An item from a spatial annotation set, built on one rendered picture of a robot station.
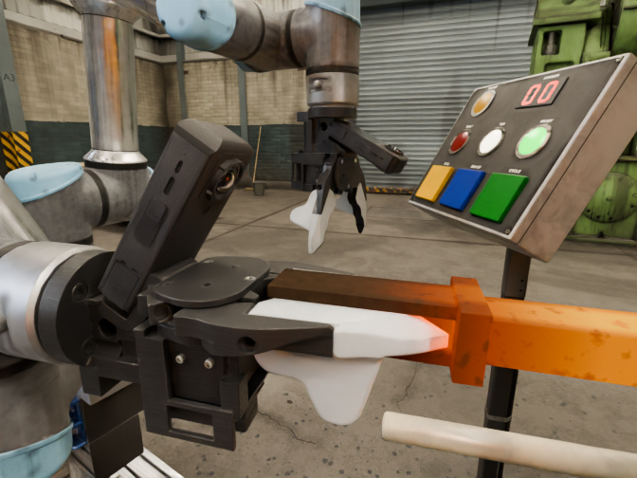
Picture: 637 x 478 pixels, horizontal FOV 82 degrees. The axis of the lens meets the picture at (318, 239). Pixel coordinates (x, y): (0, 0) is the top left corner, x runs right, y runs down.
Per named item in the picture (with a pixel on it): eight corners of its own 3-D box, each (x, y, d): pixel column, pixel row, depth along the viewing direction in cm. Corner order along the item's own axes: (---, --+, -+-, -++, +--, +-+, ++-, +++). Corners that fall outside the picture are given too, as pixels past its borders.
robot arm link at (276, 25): (206, 3, 50) (275, -11, 46) (254, 26, 60) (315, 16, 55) (210, 65, 52) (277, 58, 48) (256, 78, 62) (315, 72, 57)
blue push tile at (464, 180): (459, 209, 63) (483, 170, 62) (437, 202, 70) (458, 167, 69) (466, 214, 63) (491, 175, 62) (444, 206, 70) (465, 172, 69)
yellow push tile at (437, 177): (431, 200, 72) (451, 167, 72) (414, 195, 80) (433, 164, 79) (438, 204, 73) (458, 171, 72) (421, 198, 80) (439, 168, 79)
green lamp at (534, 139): (523, 156, 54) (527, 125, 53) (515, 156, 58) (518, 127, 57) (547, 156, 53) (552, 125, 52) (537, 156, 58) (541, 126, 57)
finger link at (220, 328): (348, 329, 19) (204, 305, 22) (350, 297, 19) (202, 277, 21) (322, 383, 15) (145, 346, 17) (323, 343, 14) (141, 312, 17)
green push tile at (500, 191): (497, 221, 53) (526, 175, 53) (467, 212, 61) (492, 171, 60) (506, 226, 54) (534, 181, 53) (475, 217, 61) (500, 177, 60)
